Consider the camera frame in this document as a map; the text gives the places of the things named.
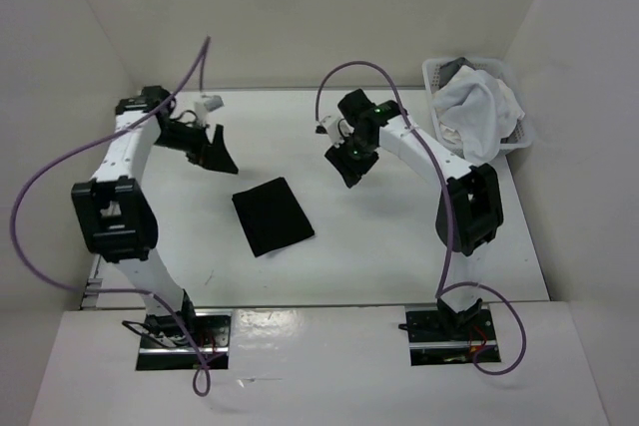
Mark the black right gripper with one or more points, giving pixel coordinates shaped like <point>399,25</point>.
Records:
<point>341,164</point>

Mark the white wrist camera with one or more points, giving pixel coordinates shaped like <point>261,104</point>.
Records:
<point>336,128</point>
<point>205,105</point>

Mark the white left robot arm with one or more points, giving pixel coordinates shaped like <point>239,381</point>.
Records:
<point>115,218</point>

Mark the dark grey garment in basket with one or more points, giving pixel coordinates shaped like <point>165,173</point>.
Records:
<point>448,70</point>

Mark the white plastic basket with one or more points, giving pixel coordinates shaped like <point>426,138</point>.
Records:
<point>521,137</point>

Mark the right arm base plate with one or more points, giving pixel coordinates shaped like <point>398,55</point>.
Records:
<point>430,342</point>

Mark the black skirt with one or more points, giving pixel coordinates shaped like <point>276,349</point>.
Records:
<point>271,217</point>

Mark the white skirt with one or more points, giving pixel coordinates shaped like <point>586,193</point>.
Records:
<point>476,111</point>

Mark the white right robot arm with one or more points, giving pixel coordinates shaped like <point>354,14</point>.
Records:
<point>469,211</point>

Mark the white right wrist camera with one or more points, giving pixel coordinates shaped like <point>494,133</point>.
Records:
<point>336,128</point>

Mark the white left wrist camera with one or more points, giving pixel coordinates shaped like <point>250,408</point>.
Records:
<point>205,105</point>

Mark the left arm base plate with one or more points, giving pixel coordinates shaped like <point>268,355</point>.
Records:
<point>167,349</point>

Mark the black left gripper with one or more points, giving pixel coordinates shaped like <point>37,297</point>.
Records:
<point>211,156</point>

